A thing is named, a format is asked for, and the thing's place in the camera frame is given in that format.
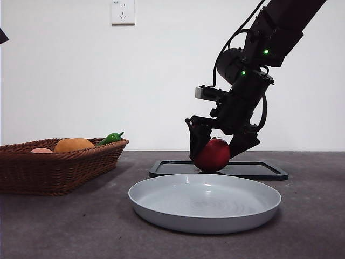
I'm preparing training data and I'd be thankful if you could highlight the thin black cable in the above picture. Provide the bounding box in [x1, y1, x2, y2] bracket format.
[211, 0, 267, 88]
[257, 94, 268, 129]

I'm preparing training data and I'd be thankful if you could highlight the red tomato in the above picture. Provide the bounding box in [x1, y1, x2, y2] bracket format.
[194, 137, 231, 172]

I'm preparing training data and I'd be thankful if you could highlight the black rectangular tray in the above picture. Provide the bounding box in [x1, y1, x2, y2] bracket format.
[149, 160, 289, 181]

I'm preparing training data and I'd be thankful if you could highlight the pale grey round plate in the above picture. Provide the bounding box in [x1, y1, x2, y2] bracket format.
[128, 173, 282, 235]

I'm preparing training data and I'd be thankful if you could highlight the green chili pepper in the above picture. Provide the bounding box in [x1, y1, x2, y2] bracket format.
[96, 132, 125, 147]

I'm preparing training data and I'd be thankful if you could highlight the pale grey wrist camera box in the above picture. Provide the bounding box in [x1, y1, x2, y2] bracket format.
[194, 84, 231, 104]

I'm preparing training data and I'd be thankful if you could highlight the brown wicker basket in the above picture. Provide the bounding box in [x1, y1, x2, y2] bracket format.
[0, 138, 130, 197]

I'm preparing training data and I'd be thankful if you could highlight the white wall socket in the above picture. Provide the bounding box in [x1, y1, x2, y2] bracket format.
[112, 0, 136, 27]

